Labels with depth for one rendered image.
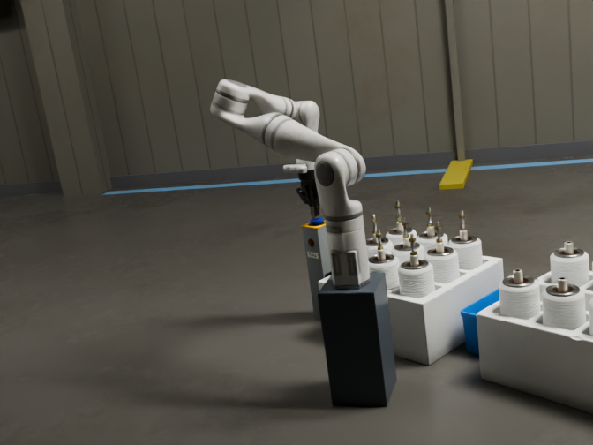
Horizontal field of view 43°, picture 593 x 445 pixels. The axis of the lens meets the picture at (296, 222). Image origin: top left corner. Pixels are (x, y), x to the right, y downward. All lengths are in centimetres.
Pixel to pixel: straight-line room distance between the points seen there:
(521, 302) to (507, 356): 14
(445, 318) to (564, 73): 252
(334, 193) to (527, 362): 61
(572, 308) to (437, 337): 42
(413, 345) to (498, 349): 26
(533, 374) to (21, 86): 431
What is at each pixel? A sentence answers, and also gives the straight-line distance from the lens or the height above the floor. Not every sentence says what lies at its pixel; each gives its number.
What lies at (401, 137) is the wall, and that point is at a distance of 454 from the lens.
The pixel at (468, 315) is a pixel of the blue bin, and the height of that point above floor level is 11.
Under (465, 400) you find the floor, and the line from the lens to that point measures 193.
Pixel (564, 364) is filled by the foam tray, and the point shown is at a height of 11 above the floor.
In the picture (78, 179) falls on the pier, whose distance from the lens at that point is 524.
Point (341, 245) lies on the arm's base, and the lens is 180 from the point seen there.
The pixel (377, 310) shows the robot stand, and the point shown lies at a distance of 183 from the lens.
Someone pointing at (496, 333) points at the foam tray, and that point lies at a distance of 193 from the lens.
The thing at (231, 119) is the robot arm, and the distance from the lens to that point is 201.
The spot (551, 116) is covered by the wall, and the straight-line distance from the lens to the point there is 445.
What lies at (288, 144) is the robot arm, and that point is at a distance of 188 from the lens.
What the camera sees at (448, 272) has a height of 20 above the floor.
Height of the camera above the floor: 94
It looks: 15 degrees down
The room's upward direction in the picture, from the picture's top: 8 degrees counter-clockwise
